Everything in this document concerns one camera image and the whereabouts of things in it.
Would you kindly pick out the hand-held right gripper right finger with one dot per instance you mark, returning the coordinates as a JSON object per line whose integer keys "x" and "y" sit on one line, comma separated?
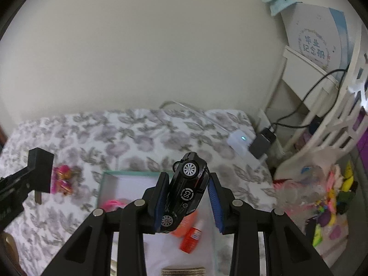
{"x": 215, "y": 204}

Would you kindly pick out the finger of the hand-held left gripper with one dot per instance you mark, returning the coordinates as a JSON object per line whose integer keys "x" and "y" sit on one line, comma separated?
{"x": 15, "y": 182}

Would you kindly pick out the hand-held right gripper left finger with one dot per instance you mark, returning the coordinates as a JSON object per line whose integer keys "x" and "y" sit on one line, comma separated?
{"x": 161, "y": 201}

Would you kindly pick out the black toy car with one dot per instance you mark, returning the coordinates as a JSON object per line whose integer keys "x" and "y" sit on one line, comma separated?
{"x": 187, "y": 189}

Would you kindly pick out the black power adapter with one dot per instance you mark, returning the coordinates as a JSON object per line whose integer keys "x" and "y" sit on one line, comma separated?
{"x": 41, "y": 169}

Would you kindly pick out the small blue and coral box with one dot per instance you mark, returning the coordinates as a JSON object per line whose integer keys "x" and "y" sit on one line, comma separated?
{"x": 185, "y": 224}

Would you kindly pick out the white box with teal rim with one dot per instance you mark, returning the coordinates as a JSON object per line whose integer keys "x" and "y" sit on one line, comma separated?
{"x": 129, "y": 185}

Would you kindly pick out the gold and black patterned comb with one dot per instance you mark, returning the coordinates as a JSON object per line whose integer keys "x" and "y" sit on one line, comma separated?
{"x": 184, "y": 271}

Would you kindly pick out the orange bottle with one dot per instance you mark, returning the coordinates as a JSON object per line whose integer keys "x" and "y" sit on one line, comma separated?
{"x": 191, "y": 237}

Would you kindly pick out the toy figure with pink hat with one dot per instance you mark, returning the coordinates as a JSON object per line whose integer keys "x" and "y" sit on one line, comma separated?
{"x": 63, "y": 179}

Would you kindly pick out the pink smart watch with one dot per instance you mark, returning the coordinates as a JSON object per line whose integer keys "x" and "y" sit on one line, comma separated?
{"x": 113, "y": 204}

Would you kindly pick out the white device with light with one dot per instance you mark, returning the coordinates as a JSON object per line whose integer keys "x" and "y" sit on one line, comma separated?
{"x": 240, "y": 143}

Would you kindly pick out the grey floral blanket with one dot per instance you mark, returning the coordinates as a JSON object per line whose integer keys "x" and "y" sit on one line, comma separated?
{"x": 129, "y": 138}

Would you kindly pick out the black charger block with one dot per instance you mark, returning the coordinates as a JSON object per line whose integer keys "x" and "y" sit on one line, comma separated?
{"x": 260, "y": 145}

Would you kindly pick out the pile of colourful toys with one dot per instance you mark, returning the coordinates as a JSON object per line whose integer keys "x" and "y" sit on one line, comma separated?
{"x": 330, "y": 207}

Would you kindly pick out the white plastic basket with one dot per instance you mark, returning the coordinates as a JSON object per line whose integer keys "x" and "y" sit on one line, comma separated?
{"x": 342, "y": 115}

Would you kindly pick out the purple box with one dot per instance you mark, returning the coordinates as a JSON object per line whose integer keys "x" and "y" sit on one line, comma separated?
{"x": 361, "y": 132}

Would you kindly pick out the white and blue album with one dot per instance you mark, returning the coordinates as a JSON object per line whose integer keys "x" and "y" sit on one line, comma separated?
{"x": 310, "y": 34}

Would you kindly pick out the teal cloth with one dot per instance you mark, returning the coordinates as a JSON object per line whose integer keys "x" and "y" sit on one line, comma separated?
{"x": 277, "y": 3}

